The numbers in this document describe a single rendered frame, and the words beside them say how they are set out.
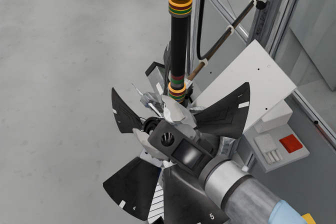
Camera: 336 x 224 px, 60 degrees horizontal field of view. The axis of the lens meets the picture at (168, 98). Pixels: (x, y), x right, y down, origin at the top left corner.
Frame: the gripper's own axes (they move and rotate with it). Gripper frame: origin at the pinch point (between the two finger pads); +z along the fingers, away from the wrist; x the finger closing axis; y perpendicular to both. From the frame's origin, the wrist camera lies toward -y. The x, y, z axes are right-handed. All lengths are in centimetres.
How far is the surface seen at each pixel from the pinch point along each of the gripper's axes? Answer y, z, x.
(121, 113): 41, 48, -9
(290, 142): 96, 4, 31
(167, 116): 15.9, 8.1, 2.2
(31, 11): 93, 333, -8
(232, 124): 27.7, -2.2, 12.4
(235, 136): 26.8, -5.6, 10.1
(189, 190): 41.1, 1.5, -11.3
